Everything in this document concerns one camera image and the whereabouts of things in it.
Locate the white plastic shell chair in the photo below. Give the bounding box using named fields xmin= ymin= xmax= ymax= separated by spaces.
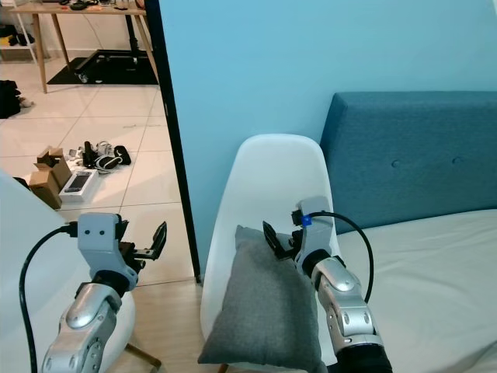
xmin=200 ymin=134 xmax=342 ymax=373

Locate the grey fabric pillow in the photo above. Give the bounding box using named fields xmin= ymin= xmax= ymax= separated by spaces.
xmin=196 ymin=225 xmax=327 ymax=371

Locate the white flat product box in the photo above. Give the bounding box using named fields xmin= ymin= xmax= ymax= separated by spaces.
xmin=61 ymin=169 xmax=100 ymax=204

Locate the black and white floor gear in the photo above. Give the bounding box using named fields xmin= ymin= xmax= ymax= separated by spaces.
xmin=82 ymin=140 xmax=133 ymax=173

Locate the closed brown cardboard box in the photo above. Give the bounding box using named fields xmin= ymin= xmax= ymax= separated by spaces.
xmin=28 ymin=169 xmax=63 ymax=209

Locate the open brown cardboard box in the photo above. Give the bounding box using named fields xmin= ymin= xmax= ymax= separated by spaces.
xmin=37 ymin=146 xmax=73 ymax=187

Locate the white bed mattress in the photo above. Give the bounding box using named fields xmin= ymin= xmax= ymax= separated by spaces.
xmin=330 ymin=208 xmax=497 ymax=373

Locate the blue upholstered headboard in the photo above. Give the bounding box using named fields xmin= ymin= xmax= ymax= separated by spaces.
xmin=318 ymin=91 xmax=497 ymax=234

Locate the black floor mat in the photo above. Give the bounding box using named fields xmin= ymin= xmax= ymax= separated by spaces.
xmin=47 ymin=49 xmax=160 ymax=86

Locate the wooden desk table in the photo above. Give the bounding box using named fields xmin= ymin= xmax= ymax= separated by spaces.
xmin=12 ymin=0 xmax=160 ymax=94

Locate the white shelf rack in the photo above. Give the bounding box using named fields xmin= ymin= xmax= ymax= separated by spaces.
xmin=0 ymin=8 xmax=40 ymax=63

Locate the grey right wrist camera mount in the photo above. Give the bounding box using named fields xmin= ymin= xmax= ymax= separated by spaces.
xmin=295 ymin=196 xmax=339 ymax=269

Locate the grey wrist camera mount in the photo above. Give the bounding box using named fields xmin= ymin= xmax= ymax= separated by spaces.
xmin=295 ymin=196 xmax=339 ymax=269
xmin=76 ymin=213 xmax=131 ymax=292

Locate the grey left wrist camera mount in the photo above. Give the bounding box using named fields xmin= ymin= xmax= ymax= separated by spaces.
xmin=76 ymin=213 xmax=131 ymax=292

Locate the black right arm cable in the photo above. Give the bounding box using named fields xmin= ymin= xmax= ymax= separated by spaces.
xmin=307 ymin=211 xmax=375 ymax=304

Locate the dark door frame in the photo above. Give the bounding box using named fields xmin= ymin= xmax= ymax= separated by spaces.
xmin=144 ymin=0 xmax=203 ymax=282

